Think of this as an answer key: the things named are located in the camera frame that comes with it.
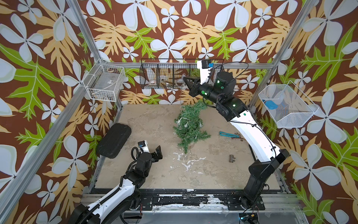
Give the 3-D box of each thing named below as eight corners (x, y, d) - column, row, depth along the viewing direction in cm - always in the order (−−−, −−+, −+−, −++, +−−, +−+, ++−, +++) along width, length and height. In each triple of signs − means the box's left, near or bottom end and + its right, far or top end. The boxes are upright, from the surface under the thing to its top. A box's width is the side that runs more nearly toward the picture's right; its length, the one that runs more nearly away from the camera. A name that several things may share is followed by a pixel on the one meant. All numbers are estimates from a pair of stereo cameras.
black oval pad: (97, 155, 93) (92, 150, 88) (115, 127, 108) (112, 122, 103) (116, 159, 91) (113, 155, 86) (132, 130, 106) (130, 125, 101)
